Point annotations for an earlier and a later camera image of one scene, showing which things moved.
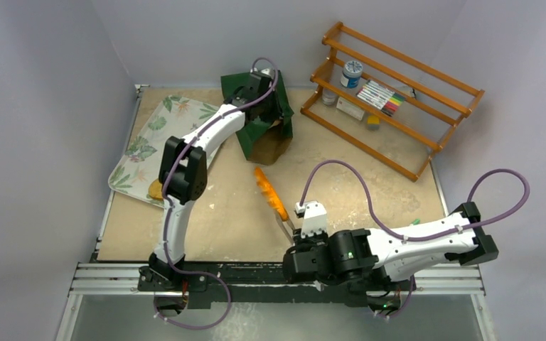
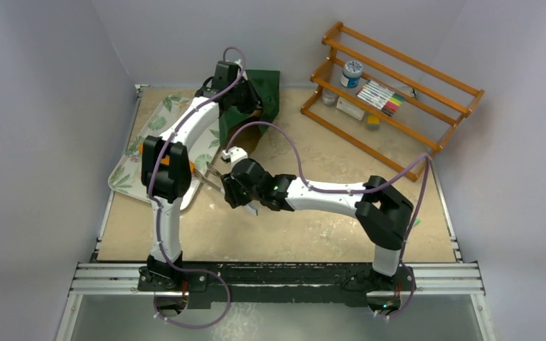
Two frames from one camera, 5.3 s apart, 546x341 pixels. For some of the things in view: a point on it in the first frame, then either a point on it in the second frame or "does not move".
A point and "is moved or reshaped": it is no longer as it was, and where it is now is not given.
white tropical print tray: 173,117 does not move
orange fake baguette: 272,194 is moved or reshaped
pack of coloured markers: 380,96 does not move
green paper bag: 263,142 is moved or reshaped
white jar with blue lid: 352,72 does not move
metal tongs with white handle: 283,226 -> 198,175
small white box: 350,108 does not move
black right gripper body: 298,247 -> 231,189
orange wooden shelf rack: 396,107 does not move
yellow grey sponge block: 373,123 does not move
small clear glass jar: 329,98 does not move
